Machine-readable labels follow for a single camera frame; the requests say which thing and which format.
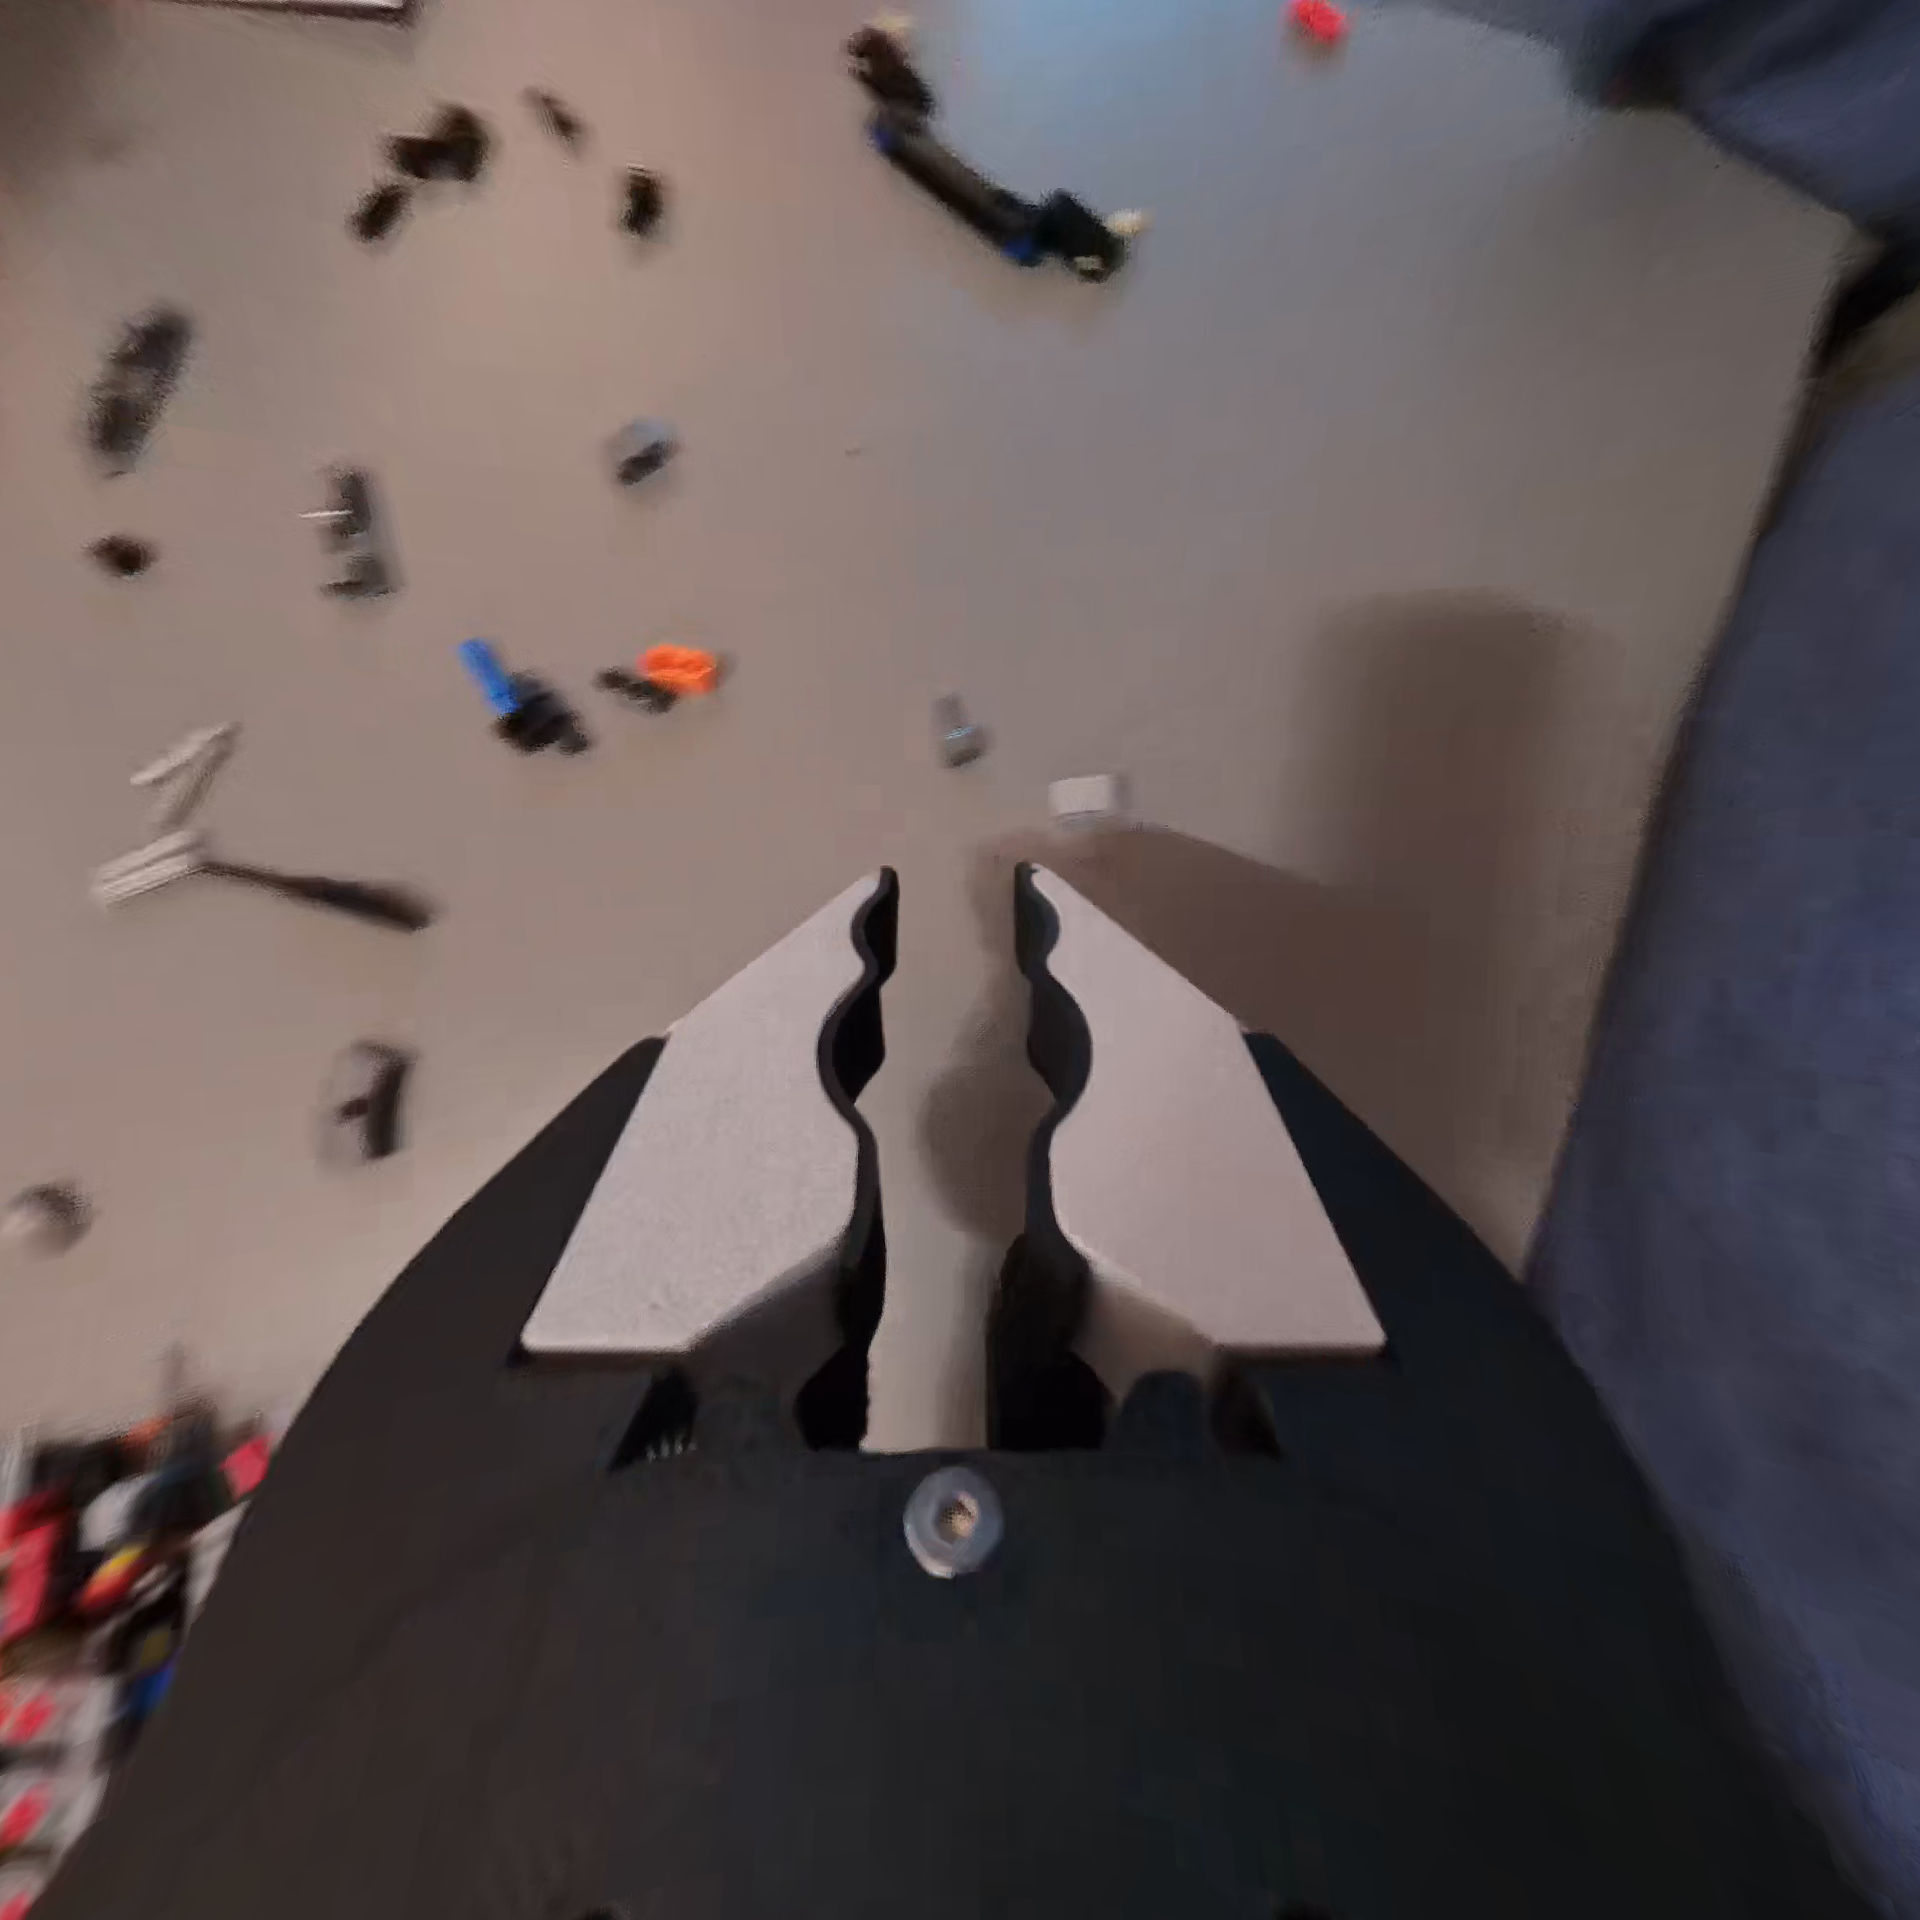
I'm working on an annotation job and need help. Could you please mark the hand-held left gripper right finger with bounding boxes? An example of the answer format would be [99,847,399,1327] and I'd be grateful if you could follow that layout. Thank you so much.
[989,862,1390,1449]

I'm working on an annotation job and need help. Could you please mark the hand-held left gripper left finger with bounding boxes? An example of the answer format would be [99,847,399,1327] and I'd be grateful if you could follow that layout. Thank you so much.
[515,864,903,1449]

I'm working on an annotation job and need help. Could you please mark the lego car chassis model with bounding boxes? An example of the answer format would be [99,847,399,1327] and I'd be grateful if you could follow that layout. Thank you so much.
[0,1388,281,1920]

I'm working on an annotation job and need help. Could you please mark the black lego gear rack assembly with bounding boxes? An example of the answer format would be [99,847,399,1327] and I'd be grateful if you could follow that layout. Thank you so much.
[843,16,1151,288]

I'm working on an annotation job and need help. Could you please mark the black lego axle piece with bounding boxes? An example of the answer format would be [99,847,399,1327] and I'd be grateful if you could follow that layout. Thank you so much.
[191,852,435,935]

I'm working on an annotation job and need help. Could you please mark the blue lego pin black connector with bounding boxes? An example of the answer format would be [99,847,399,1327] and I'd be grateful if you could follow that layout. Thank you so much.
[455,633,592,753]

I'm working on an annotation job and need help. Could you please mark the light grey lego bar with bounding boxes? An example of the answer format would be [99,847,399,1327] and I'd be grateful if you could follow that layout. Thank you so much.
[127,720,243,793]
[89,829,208,911]

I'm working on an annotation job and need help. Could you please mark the scattered black lego pins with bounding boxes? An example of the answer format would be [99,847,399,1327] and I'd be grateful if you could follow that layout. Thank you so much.
[87,86,669,582]

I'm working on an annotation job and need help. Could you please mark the person's blue sweater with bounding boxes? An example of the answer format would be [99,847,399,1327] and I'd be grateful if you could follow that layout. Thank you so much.
[1410,0,1920,1920]

